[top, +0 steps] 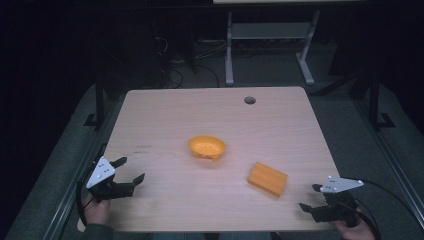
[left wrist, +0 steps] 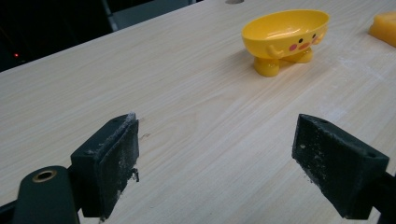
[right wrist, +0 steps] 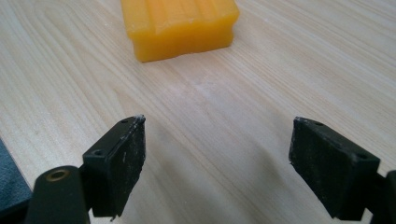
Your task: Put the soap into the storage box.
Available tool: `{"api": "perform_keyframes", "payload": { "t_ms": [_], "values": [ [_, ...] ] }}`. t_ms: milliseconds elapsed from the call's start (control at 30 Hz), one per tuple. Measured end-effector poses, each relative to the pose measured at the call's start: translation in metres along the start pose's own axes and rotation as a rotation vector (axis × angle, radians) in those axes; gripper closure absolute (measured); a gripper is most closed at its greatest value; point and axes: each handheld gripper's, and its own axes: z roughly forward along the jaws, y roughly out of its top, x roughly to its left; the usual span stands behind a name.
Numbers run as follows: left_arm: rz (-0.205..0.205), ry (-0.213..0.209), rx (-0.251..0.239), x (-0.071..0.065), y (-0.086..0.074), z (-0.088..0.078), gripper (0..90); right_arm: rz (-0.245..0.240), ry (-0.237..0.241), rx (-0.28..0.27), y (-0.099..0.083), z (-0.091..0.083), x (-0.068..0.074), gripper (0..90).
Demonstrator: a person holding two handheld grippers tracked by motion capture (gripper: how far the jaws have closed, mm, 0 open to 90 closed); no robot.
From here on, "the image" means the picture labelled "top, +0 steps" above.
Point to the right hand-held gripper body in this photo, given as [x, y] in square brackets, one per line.
[340, 196]

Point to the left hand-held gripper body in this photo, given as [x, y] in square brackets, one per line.
[100, 173]

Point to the orange ridged block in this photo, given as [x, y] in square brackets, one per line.
[267, 178]

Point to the orange plastic bowl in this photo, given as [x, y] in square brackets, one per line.
[206, 146]

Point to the person's left hand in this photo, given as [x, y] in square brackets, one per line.
[97, 210]

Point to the person's right hand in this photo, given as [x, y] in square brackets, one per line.
[358, 231]

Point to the person's dark sleeve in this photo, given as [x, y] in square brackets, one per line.
[96, 232]

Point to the black metal stand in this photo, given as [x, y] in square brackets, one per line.
[375, 100]
[99, 100]

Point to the aluminium floor rail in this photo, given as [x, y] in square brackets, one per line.
[71, 190]
[393, 160]

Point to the white metal desk frame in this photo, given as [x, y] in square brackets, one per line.
[270, 30]

